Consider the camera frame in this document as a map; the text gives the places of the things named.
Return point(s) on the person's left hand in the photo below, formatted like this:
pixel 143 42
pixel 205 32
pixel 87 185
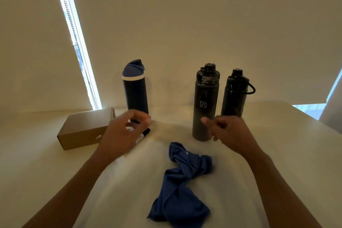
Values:
pixel 120 137

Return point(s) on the person's right hand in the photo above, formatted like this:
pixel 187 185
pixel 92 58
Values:
pixel 235 134

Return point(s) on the black white striped marker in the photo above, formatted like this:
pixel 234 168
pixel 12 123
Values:
pixel 141 136
pixel 130 129

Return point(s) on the brown paper box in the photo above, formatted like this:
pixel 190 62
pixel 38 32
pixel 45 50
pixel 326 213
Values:
pixel 82 126

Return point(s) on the navy bottle with blue lid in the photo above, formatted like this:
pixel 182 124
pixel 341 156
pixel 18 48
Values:
pixel 135 94

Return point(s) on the black grey gradient bottle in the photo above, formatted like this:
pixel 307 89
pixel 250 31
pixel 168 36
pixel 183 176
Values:
pixel 204 97

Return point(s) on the blue cloth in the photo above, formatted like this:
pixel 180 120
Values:
pixel 181 201

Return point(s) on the person's left forearm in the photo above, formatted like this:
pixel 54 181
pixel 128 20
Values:
pixel 66 195

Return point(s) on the person's right forearm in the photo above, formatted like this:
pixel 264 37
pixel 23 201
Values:
pixel 280 195

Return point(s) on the bright side window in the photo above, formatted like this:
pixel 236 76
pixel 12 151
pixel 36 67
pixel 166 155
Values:
pixel 310 109

